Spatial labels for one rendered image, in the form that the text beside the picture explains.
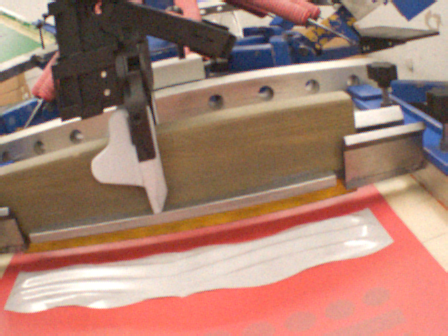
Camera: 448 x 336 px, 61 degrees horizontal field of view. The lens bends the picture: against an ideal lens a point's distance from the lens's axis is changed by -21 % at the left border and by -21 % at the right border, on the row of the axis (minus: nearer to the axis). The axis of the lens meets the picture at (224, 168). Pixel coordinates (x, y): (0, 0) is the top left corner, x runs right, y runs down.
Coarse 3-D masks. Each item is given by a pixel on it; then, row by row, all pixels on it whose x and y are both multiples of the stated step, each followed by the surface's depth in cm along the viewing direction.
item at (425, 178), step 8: (424, 160) 40; (424, 168) 40; (432, 168) 38; (416, 176) 43; (424, 176) 41; (432, 176) 39; (440, 176) 37; (424, 184) 41; (432, 184) 39; (440, 184) 37; (432, 192) 39; (440, 192) 37; (440, 200) 37
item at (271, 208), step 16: (336, 192) 43; (352, 192) 43; (256, 208) 42; (272, 208) 43; (288, 208) 43; (176, 224) 42; (192, 224) 42; (208, 224) 42; (80, 240) 42; (96, 240) 42; (112, 240) 42; (128, 240) 42
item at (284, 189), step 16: (304, 176) 41; (320, 176) 40; (240, 192) 40; (256, 192) 40; (272, 192) 39; (288, 192) 40; (304, 192) 40; (176, 208) 39; (192, 208) 39; (208, 208) 39; (224, 208) 39; (64, 224) 40; (80, 224) 39; (96, 224) 39; (112, 224) 39; (128, 224) 39; (144, 224) 39; (32, 240) 39; (48, 240) 39
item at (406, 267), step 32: (224, 224) 44; (256, 224) 43; (288, 224) 41; (384, 224) 37; (384, 256) 33; (416, 256) 31; (224, 288) 34; (256, 288) 33; (288, 288) 32; (320, 288) 31; (352, 288) 30; (416, 288) 28; (192, 320) 31; (224, 320) 30; (416, 320) 25
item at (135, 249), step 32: (32, 256) 43; (64, 256) 42; (96, 256) 41; (128, 256) 41; (0, 288) 37; (0, 320) 32; (32, 320) 32; (64, 320) 32; (96, 320) 32; (128, 320) 31; (160, 320) 31
